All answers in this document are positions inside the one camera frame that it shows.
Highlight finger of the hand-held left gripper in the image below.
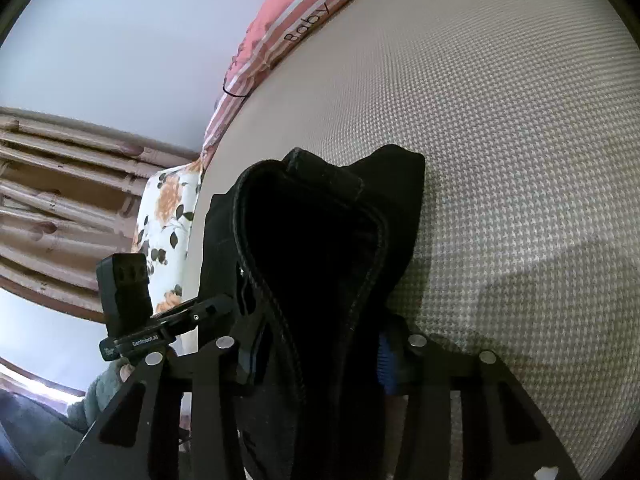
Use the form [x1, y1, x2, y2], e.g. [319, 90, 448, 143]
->
[150, 294, 237, 337]

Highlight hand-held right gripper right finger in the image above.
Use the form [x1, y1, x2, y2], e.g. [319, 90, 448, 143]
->
[376, 316, 583, 480]

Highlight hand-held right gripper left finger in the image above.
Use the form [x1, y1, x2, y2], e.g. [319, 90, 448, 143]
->
[62, 310, 266, 480]

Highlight black pants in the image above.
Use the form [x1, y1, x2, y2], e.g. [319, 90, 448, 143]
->
[199, 144, 427, 480]

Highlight person's left forearm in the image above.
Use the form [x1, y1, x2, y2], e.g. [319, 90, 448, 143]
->
[64, 362, 135, 441]

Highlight floral print pillow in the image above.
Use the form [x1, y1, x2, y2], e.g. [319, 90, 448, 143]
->
[130, 159, 205, 361]

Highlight rattan headboard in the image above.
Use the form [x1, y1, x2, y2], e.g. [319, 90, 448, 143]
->
[0, 106, 202, 322]

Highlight woven beige bed mat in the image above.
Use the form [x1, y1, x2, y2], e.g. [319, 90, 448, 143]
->
[177, 0, 640, 480]

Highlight pink striped printed blanket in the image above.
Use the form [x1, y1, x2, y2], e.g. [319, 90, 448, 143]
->
[201, 0, 407, 161]

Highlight black hair tie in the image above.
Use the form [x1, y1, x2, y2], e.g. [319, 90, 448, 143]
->
[222, 76, 252, 99]

